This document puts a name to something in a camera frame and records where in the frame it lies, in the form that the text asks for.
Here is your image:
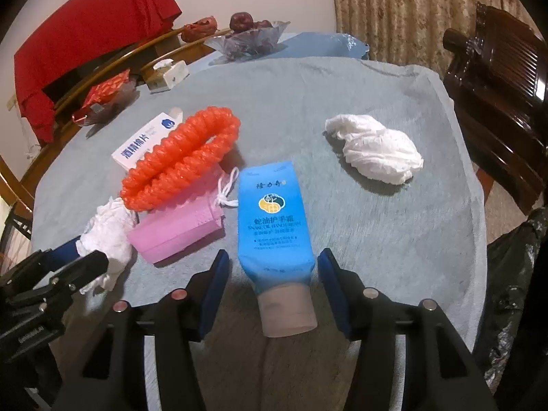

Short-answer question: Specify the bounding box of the small white tissue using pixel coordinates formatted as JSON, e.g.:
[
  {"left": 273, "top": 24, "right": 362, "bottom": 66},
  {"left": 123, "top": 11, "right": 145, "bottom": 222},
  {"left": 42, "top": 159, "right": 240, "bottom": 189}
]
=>
[{"left": 76, "top": 198, "right": 137, "bottom": 295}]

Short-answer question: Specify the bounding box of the orange foam net ring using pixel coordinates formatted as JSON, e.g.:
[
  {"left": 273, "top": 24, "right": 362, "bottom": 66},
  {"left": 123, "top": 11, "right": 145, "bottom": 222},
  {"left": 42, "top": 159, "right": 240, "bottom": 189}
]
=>
[{"left": 119, "top": 105, "right": 242, "bottom": 213}]

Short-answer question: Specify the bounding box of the white alcohol wipes box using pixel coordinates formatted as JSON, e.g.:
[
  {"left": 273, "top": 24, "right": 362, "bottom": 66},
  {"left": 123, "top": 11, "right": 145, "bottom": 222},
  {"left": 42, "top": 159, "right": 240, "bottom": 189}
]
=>
[{"left": 111, "top": 108, "right": 184, "bottom": 172}]

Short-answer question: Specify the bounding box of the glass fruit bowl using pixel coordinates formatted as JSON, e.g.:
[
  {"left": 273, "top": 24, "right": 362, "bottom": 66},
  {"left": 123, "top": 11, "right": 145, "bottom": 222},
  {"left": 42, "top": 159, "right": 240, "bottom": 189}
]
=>
[{"left": 204, "top": 21, "right": 291, "bottom": 62}]

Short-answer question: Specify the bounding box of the blue plastic table cover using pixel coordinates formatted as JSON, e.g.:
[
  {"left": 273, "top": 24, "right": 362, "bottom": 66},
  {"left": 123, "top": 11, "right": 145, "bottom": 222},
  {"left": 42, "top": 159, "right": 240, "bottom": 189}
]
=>
[{"left": 187, "top": 30, "right": 371, "bottom": 68}]

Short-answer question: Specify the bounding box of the beige patterned curtain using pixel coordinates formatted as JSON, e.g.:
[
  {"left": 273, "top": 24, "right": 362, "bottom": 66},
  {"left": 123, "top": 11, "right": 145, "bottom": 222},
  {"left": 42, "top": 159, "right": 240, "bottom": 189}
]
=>
[{"left": 334, "top": 0, "right": 538, "bottom": 75}]

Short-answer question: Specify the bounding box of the pink face mask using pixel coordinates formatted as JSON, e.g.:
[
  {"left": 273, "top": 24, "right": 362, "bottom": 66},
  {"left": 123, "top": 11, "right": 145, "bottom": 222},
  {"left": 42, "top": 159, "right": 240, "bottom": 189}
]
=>
[{"left": 127, "top": 165, "right": 240, "bottom": 263}]

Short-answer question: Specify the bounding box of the dark red fruit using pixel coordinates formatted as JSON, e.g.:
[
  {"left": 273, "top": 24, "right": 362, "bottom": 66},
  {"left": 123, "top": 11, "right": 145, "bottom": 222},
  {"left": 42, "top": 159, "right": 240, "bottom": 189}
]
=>
[{"left": 229, "top": 11, "right": 254, "bottom": 34}]

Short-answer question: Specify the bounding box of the small white tissue box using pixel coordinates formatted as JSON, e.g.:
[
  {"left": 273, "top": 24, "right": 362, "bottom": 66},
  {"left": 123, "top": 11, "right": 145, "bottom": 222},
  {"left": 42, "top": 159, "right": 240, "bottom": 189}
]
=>
[{"left": 145, "top": 59, "right": 189, "bottom": 94}]

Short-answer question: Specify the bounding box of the dark wooden armchair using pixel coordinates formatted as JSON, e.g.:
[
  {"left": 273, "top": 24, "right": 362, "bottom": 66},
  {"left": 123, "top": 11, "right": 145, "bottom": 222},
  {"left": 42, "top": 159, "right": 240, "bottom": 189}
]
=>
[{"left": 443, "top": 4, "right": 547, "bottom": 214}]

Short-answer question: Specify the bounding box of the red cloth on TV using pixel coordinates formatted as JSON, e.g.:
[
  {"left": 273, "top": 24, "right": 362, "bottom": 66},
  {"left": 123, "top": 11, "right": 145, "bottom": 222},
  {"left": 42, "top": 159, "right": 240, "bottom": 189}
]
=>
[{"left": 14, "top": 0, "right": 181, "bottom": 143}]

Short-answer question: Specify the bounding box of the grey-blue table cloth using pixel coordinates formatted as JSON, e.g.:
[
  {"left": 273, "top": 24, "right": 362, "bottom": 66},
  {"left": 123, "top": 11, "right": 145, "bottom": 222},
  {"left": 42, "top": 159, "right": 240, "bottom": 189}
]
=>
[{"left": 32, "top": 55, "right": 490, "bottom": 411}]

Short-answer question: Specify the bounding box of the large crumpled white tissue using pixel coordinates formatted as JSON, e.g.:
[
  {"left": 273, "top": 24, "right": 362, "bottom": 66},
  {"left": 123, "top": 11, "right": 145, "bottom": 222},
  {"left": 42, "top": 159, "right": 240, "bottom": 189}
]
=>
[{"left": 324, "top": 114, "right": 424, "bottom": 186}]

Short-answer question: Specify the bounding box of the blue hand cream tube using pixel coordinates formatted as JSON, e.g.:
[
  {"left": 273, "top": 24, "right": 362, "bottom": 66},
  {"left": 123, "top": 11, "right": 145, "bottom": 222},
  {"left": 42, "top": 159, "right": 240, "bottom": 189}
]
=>
[{"left": 238, "top": 161, "right": 317, "bottom": 339}]

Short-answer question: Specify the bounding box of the red snack packet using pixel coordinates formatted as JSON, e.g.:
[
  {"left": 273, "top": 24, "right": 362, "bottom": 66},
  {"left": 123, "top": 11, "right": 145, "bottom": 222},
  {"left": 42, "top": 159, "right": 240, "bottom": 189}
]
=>
[{"left": 72, "top": 69, "right": 130, "bottom": 126}]

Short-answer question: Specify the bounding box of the black trash bag bin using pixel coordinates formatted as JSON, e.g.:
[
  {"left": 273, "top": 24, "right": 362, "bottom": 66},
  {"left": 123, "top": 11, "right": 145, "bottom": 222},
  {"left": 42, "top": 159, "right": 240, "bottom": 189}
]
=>
[{"left": 473, "top": 207, "right": 547, "bottom": 393}]

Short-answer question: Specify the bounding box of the wooden curved chair back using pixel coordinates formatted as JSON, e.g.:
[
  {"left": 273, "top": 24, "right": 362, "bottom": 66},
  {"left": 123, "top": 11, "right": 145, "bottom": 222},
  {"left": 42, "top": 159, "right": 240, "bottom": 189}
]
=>
[{"left": 0, "top": 25, "right": 232, "bottom": 240}]

